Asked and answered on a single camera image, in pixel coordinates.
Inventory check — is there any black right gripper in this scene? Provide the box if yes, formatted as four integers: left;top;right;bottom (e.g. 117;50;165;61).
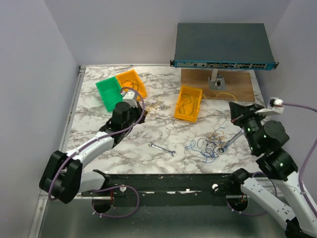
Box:
229;101;267;152

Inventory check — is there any blue cable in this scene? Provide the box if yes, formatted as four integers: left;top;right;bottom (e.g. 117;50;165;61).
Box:
185;138;221;163

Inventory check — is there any yellow bin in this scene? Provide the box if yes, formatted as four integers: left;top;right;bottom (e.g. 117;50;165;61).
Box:
174;85;203;122
116;69;147;98

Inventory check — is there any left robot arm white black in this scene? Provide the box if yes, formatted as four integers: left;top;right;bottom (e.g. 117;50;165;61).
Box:
39;102;146;204

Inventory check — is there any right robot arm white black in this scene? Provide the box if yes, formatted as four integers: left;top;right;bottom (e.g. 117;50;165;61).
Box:
228;98;317;238

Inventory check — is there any green plastic bin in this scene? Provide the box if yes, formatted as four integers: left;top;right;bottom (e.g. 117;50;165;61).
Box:
96;76;122;112

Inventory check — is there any wooden base board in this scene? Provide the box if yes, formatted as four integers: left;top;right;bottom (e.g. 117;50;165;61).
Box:
181;68;255;103

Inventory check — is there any silver open-end wrench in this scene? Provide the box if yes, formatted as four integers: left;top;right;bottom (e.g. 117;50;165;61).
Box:
149;143;177;157

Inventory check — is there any silver ratchet wrench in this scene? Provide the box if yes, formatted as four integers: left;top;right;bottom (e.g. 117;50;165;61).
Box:
217;130;244;154

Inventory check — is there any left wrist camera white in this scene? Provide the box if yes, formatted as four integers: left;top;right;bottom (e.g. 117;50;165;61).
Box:
120;90;138;108

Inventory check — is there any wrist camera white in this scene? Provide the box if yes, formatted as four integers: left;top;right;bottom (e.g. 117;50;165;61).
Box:
255;97;284;117
120;90;138;108

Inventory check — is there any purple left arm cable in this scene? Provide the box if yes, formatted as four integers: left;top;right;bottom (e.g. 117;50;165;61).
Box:
48;89;146;219

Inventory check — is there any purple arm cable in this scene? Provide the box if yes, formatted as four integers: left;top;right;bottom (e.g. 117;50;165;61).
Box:
227;102;317;218
48;89;146;219

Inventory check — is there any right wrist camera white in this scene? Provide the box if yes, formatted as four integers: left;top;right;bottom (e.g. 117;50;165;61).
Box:
255;97;284;117

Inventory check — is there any metal switch stand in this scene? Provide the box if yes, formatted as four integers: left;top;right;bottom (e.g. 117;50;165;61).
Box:
208;68;226;91

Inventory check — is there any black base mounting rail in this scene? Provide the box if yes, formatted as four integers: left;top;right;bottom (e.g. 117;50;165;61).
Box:
82;169;252;207

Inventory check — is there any aluminium table frame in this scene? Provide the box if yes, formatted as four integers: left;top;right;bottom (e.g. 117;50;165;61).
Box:
29;65;285;238

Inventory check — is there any blue network switch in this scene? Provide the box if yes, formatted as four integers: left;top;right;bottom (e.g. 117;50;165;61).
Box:
170;23;279;70

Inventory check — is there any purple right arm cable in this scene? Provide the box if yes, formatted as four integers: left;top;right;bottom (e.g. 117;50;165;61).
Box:
227;102;317;218

